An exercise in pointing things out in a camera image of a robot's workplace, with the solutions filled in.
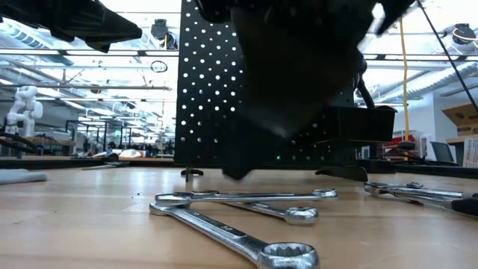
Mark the dark office chair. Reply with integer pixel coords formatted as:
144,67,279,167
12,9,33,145
429,140,459,166

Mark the yellow cable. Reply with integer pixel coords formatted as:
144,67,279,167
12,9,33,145
398,18,411,143

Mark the striped grey blue work glove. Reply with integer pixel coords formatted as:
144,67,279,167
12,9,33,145
0,168,49,185

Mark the white paper sign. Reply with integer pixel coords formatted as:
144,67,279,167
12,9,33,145
462,138,478,169

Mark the black aluminium table frame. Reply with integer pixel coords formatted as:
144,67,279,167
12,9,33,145
0,156,478,179

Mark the cardboard box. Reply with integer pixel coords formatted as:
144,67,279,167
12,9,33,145
442,103,478,137

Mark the black hanging cable ring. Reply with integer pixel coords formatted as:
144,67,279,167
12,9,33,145
150,60,169,74

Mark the red plastic crate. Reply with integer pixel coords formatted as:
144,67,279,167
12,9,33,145
384,134,416,150

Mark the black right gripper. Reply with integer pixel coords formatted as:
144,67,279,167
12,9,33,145
197,0,415,138

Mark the silver combination wrench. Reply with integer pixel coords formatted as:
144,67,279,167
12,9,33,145
154,188,339,207
203,200,320,226
149,202,321,269

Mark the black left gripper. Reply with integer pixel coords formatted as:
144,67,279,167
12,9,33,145
0,0,143,53

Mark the wooden bench under white robot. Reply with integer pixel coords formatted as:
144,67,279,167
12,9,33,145
0,136,75,156

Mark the black metal pegboard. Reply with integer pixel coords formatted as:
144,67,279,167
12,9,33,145
173,0,370,183

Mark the black ceiling cord reel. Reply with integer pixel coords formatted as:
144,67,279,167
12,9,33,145
151,18,179,50
444,22,478,49

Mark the black cable loop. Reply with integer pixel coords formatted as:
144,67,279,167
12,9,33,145
0,132,37,156

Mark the wide shallow black bin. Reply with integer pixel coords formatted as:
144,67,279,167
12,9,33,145
328,105,397,143

